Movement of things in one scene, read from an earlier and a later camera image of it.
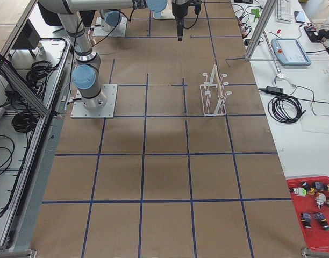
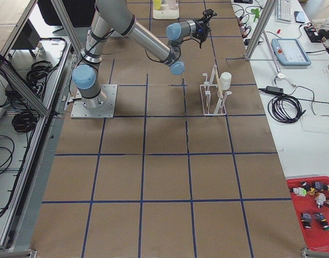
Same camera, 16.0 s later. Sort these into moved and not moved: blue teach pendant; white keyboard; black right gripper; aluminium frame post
Moved: black right gripper
Not moved: aluminium frame post; blue teach pendant; white keyboard
